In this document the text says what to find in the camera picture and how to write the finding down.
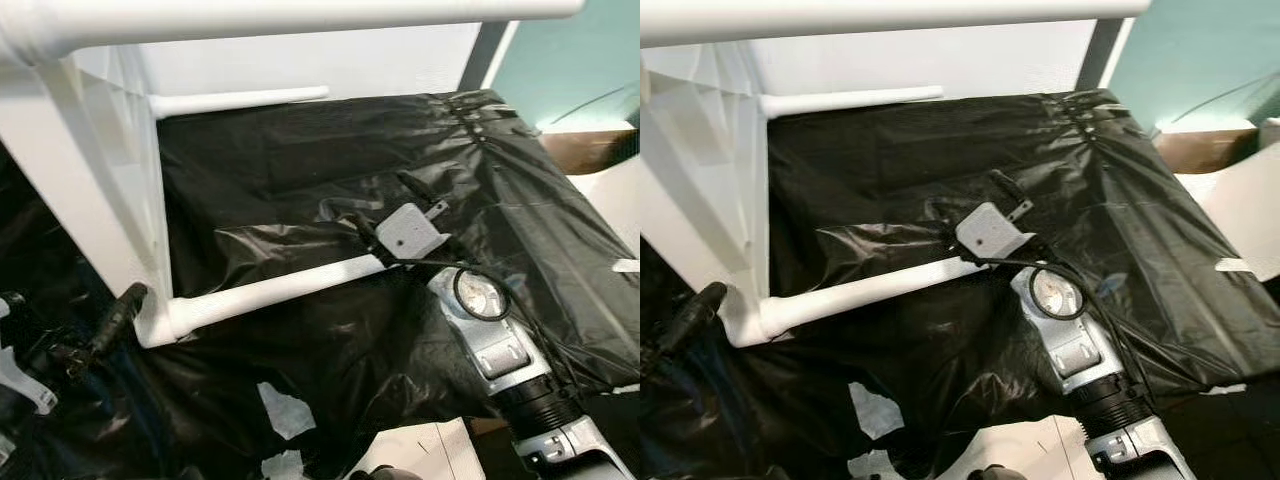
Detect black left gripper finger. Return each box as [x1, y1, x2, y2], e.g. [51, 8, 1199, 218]
[88, 282, 150, 363]
[655, 281, 730, 364]

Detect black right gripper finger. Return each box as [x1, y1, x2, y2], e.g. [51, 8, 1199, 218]
[988, 169, 1023, 207]
[345, 211, 381, 257]
[934, 205, 969, 255]
[397, 170, 435, 209]

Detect black plastic cover sheet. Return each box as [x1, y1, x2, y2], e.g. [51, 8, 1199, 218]
[0, 88, 641, 480]
[640, 88, 1280, 480]

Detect white side furniture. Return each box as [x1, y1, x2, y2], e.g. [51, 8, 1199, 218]
[570, 150, 641, 257]
[1175, 118, 1280, 282]

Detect brown wooden furniture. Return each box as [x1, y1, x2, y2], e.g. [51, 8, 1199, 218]
[540, 130, 641, 176]
[1155, 130, 1261, 174]

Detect torn white tape patch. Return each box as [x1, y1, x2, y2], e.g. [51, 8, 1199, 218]
[255, 382, 317, 442]
[848, 382, 907, 442]

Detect teal glass partition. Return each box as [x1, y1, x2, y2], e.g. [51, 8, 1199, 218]
[490, 0, 641, 131]
[1105, 0, 1280, 131]

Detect small white tape strip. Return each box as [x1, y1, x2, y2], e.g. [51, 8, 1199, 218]
[260, 450, 307, 480]
[848, 450, 897, 480]

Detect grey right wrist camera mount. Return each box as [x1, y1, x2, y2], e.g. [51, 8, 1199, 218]
[955, 200, 1037, 265]
[372, 200, 452, 267]

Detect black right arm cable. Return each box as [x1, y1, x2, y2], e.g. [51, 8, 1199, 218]
[975, 255, 1153, 393]
[385, 255, 581, 393]

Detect black vertical frame post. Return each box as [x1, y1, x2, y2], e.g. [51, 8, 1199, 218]
[460, 20, 517, 91]
[1080, 18, 1132, 91]

